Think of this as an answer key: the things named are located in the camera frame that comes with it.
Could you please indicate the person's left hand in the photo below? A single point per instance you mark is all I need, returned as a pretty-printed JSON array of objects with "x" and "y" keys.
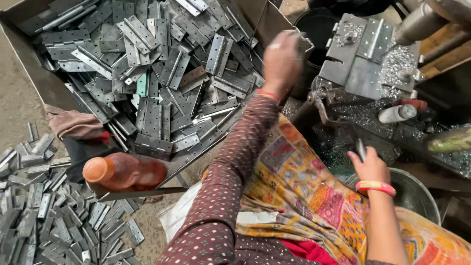
[{"x": 281, "y": 66}]

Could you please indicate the person's right hand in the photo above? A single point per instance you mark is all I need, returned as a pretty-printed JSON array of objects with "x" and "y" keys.
[{"x": 373, "y": 169}]

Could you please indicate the person's left fingers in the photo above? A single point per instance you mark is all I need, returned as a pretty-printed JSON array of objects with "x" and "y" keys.
[{"x": 292, "y": 40}]

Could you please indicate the single grey metal hinge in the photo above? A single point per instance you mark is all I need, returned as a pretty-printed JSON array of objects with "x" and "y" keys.
[{"x": 304, "y": 45}]

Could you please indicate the steel lever rod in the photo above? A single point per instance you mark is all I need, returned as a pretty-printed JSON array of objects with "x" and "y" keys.
[{"x": 361, "y": 148}]

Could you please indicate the black bucket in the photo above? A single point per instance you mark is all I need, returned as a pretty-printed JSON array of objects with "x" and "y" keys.
[{"x": 316, "y": 27}]

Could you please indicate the red wrist thread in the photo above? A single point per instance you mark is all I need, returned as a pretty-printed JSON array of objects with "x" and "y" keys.
[{"x": 268, "y": 94}]

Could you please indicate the grey steel drilling jig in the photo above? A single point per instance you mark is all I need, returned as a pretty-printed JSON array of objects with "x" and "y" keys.
[{"x": 362, "y": 75}]

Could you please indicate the grey hinge with shavings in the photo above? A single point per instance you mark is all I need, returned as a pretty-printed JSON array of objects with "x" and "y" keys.
[{"x": 375, "y": 38}]

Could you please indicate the machine table with metal shavings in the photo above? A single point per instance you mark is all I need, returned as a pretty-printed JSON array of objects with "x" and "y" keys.
[{"x": 368, "y": 121}]

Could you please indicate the steel drill spindle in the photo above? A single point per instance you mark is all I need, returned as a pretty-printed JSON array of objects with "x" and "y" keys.
[{"x": 419, "y": 24}]

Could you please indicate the red machine knob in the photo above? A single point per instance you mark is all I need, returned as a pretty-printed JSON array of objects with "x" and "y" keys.
[{"x": 417, "y": 105}]

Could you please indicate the pile of grey hinges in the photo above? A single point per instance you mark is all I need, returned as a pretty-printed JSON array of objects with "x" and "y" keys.
[{"x": 154, "y": 73}]

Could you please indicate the colourful patterned scarf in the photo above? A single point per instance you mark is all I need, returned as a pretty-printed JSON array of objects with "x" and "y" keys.
[{"x": 305, "y": 184}]

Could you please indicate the wooden board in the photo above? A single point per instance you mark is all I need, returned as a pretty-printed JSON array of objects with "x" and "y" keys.
[{"x": 447, "y": 51}]

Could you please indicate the pink bangle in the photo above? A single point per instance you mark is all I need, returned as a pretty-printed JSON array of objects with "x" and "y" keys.
[{"x": 375, "y": 187}]

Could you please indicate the round metal tub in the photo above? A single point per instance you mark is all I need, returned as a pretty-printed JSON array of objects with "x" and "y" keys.
[{"x": 414, "y": 195}]

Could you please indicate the white sack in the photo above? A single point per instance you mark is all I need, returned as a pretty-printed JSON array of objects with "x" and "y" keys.
[{"x": 176, "y": 217}]

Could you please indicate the orange-brown plastic bottle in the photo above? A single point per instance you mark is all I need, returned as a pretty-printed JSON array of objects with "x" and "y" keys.
[{"x": 125, "y": 172}]

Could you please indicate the brown pink cloth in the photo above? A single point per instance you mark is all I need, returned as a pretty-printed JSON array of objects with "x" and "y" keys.
[{"x": 75, "y": 123}]

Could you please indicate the large metal tray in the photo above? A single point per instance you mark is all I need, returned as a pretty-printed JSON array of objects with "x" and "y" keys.
[{"x": 29, "y": 70}]

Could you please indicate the heap of small folded hinges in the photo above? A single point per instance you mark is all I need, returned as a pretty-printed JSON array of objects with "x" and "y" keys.
[{"x": 48, "y": 217}]

